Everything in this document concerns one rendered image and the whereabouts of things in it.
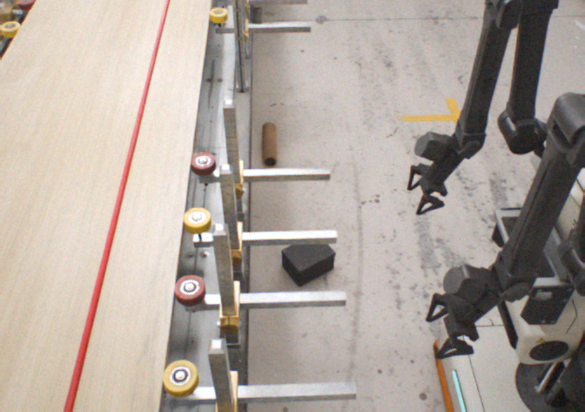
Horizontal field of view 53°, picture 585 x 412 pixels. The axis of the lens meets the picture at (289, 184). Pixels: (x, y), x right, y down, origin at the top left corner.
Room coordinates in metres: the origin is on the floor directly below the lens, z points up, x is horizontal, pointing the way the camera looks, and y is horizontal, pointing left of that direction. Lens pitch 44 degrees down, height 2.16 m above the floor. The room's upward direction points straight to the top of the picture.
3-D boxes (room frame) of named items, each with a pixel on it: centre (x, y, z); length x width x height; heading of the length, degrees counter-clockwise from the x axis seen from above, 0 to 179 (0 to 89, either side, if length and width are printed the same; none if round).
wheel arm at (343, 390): (0.68, 0.05, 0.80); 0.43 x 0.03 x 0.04; 92
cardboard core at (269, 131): (2.54, 0.11, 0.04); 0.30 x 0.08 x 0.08; 2
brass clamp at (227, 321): (0.91, 0.16, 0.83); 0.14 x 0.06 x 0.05; 2
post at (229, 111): (1.39, 0.18, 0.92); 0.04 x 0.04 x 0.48; 2
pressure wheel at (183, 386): (0.67, 0.25, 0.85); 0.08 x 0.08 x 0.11
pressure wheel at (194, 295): (0.92, 0.26, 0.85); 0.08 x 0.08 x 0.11
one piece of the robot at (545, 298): (0.95, -0.63, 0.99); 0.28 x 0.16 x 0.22; 2
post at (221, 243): (0.89, 0.16, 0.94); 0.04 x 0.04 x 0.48; 2
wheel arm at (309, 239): (1.18, 0.07, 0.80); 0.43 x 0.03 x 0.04; 92
